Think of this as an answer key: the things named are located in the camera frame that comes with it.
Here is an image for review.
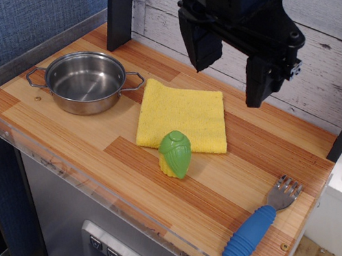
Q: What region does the black left upright post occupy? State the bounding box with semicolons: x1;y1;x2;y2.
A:
106;0;133;52

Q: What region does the blue handled metal fork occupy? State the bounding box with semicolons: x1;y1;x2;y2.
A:
222;175;303;256

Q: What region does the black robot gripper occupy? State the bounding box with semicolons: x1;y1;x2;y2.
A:
178;0;305;108

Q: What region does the green yellow toy corn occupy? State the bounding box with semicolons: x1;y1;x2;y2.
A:
158;130;192;179

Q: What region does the yellow folded cloth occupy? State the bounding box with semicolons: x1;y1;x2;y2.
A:
136;79;227;154

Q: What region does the clear acrylic edge guard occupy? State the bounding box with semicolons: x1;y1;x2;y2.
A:
0;104;240;256

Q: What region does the stainless steel pot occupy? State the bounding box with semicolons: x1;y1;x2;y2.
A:
26;51;146;116

